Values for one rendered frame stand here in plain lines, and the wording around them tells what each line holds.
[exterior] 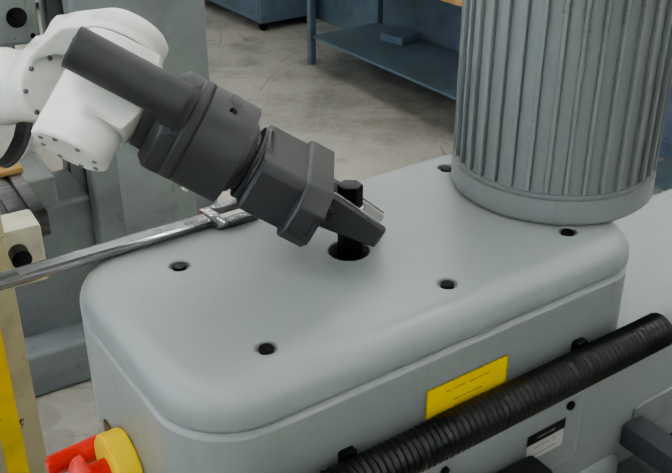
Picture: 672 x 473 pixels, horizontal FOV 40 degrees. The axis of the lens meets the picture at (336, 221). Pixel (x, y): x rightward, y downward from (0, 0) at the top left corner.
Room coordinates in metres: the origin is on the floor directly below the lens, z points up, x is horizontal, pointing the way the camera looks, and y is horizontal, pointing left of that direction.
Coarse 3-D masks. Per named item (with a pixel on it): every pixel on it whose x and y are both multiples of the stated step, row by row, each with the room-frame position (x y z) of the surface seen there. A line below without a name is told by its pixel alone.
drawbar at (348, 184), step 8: (344, 184) 0.71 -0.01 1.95; (352, 184) 0.71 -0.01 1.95; (360, 184) 0.71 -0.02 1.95; (344, 192) 0.70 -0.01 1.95; (352, 192) 0.70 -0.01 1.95; (360, 192) 0.71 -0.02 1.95; (352, 200) 0.70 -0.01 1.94; (360, 200) 0.71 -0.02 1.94; (344, 240) 0.70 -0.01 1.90; (352, 240) 0.70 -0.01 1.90; (344, 248) 0.70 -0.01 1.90; (352, 248) 0.70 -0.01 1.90; (360, 248) 0.71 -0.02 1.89; (344, 256) 0.70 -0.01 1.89; (352, 256) 0.70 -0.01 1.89; (360, 256) 0.71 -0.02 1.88
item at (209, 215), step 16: (208, 208) 0.78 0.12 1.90; (224, 208) 0.78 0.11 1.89; (176, 224) 0.74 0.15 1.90; (192, 224) 0.74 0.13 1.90; (208, 224) 0.75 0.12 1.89; (224, 224) 0.75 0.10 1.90; (240, 224) 0.76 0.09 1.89; (112, 240) 0.71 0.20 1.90; (128, 240) 0.71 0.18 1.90; (144, 240) 0.71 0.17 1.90; (160, 240) 0.72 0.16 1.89; (64, 256) 0.68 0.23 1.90; (80, 256) 0.68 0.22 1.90; (96, 256) 0.69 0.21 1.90; (112, 256) 0.70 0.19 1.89; (0, 272) 0.66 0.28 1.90; (16, 272) 0.66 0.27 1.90; (32, 272) 0.66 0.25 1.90; (48, 272) 0.66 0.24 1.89; (0, 288) 0.64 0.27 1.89
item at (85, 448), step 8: (88, 440) 0.67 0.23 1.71; (64, 448) 0.66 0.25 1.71; (72, 448) 0.66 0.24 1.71; (80, 448) 0.66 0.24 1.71; (88, 448) 0.66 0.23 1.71; (48, 456) 0.65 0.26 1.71; (56, 456) 0.65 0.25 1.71; (64, 456) 0.65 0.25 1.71; (72, 456) 0.65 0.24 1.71; (88, 456) 0.65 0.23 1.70; (48, 464) 0.64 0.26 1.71; (56, 464) 0.64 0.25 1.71; (64, 464) 0.64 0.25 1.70; (48, 472) 0.64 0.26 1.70; (56, 472) 0.64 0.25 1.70
